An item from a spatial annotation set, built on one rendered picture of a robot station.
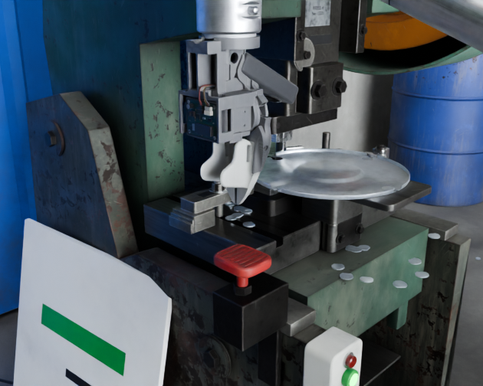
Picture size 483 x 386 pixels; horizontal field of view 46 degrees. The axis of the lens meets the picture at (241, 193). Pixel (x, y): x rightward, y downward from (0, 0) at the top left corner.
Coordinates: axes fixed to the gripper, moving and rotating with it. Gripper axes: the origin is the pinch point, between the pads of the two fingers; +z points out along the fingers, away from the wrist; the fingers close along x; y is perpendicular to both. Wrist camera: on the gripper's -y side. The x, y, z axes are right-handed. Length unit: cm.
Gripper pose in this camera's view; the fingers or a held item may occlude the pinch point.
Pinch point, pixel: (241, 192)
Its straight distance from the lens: 74.8
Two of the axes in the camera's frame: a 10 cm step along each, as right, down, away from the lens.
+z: 0.0, 9.4, 3.4
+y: -7.1, 2.4, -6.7
